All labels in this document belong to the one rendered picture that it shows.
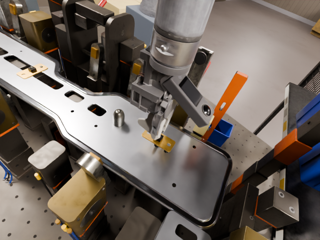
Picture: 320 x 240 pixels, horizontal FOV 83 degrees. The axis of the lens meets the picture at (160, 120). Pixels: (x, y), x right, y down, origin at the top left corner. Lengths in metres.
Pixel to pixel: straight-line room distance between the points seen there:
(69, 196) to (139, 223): 0.15
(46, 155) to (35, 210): 0.31
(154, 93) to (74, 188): 0.23
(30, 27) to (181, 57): 0.66
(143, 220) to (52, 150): 0.26
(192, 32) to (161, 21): 0.04
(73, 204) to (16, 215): 0.42
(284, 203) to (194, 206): 0.18
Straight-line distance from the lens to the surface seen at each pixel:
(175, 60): 0.29
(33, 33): 0.86
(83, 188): 0.38
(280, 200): 0.46
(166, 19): 0.27
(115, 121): 0.50
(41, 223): 0.75
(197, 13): 0.27
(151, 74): 0.34
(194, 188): 0.46
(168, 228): 0.42
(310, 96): 1.00
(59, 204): 0.38
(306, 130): 0.53
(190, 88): 0.34
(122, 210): 0.72
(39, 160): 0.50
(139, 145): 0.48
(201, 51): 0.48
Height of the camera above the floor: 1.40
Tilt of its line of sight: 47 degrees down
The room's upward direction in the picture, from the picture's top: 16 degrees clockwise
